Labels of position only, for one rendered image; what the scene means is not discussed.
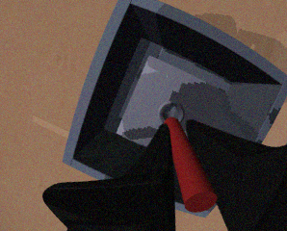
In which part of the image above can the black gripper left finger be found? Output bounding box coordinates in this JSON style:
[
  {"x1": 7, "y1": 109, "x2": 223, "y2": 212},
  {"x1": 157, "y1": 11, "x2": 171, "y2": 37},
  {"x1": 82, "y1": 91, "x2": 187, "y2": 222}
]
[{"x1": 42, "y1": 124, "x2": 175, "y2": 231}]

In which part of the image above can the red peg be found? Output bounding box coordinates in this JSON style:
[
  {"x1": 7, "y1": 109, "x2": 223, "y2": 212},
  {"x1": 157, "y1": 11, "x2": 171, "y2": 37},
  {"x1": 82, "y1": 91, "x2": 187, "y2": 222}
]
[{"x1": 164, "y1": 116, "x2": 218, "y2": 213}]

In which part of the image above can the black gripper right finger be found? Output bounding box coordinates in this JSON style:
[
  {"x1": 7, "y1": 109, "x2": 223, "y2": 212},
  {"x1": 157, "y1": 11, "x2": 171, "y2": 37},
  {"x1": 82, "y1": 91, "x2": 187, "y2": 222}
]
[{"x1": 186, "y1": 120, "x2": 287, "y2": 231}]

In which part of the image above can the blue-grey open box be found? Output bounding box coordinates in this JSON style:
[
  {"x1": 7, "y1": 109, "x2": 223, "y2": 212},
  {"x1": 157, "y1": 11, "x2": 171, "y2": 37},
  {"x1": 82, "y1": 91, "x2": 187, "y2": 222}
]
[{"x1": 62, "y1": 0, "x2": 287, "y2": 180}]

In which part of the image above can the grey flat plate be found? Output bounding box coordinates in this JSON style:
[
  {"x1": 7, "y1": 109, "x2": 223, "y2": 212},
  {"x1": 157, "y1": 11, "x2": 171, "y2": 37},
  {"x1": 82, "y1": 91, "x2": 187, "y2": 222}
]
[{"x1": 117, "y1": 55, "x2": 227, "y2": 146}]

